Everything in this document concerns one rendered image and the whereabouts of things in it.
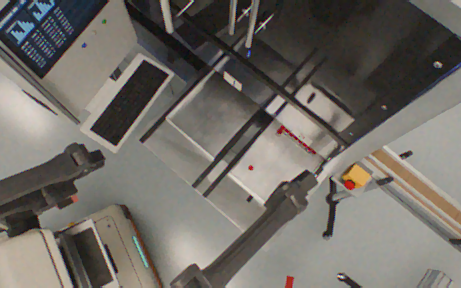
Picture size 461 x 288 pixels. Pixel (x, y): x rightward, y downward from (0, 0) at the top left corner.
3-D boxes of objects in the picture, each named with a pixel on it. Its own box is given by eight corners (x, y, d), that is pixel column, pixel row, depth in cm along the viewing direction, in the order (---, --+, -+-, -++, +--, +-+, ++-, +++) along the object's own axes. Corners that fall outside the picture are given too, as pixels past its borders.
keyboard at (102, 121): (144, 60, 164) (143, 57, 162) (169, 75, 163) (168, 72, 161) (90, 130, 155) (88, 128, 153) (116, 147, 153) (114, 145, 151)
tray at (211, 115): (220, 64, 157) (220, 60, 154) (266, 101, 154) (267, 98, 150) (166, 120, 150) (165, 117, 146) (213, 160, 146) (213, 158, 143)
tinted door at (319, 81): (248, 61, 121) (279, -97, 65) (351, 142, 115) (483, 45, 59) (247, 62, 121) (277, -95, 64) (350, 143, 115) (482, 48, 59)
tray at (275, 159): (280, 113, 152) (281, 110, 149) (329, 151, 149) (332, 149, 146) (228, 173, 145) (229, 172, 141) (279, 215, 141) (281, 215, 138)
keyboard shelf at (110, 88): (126, 45, 169) (124, 42, 166) (175, 75, 166) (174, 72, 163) (65, 121, 158) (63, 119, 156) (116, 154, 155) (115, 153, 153)
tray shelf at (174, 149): (211, 60, 160) (211, 57, 158) (337, 161, 150) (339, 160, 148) (135, 138, 149) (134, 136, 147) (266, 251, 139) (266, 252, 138)
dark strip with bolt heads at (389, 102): (319, 150, 136) (455, 33, 60) (328, 158, 136) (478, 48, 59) (317, 153, 136) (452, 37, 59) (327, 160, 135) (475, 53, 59)
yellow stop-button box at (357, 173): (351, 163, 140) (358, 159, 133) (366, 175, 139) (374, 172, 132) (340, 178, 138) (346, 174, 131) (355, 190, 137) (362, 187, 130)
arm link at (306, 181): (280, 188, 95) (298, 214, 95) (313, 163, 97) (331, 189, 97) (269, 186, 107) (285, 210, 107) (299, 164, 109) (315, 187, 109)
